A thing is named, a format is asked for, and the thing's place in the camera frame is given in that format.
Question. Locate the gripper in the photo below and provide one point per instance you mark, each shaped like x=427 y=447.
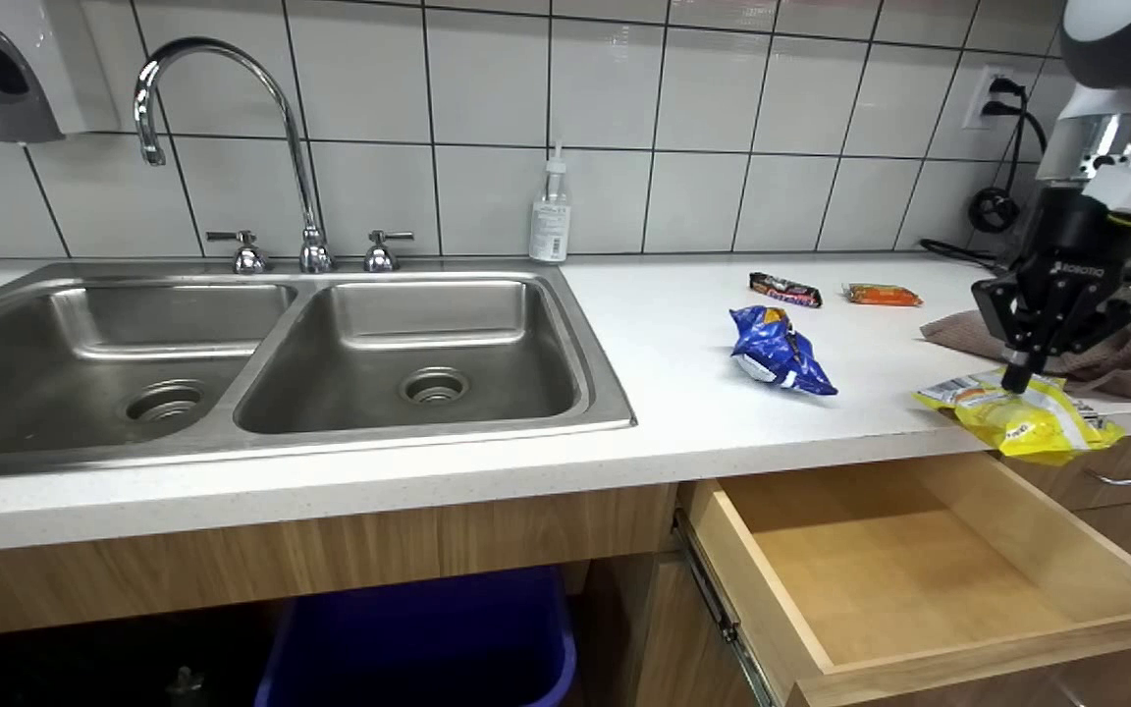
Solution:
x=1081 y=241

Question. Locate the yellow snack bag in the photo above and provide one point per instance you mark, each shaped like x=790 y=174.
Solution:
x=1027 y=422

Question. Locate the brown cloth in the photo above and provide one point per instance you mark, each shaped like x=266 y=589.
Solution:
x=1130 y=363

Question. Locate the orange candy bar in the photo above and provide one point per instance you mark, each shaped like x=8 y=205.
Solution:
x=882 y=295

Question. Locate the dark candy bar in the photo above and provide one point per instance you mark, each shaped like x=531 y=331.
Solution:
x=784 y=290

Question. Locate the blue snack bag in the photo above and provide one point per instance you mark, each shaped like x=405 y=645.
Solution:
x=781 y=353

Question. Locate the open wooden drawer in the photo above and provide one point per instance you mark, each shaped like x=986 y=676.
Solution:
x=909 y=589

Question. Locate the clear pump bottle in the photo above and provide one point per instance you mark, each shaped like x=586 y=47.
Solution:
x=550 y=221

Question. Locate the chrome tap lever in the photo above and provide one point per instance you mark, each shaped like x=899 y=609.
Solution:
x=381 y=253
x=247 y=253

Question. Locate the blue bin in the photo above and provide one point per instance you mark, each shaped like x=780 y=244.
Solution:
x=428 y=638

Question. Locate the chrome tap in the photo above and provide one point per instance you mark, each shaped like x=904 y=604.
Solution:
x=296 y=147

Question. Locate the steel double sink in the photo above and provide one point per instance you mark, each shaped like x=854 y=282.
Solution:
x=261 y=363

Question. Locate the wall socket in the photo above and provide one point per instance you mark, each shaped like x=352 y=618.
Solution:
x=978 y=98

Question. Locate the wall soap dispenser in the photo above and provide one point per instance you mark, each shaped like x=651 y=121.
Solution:
x=26 y=69

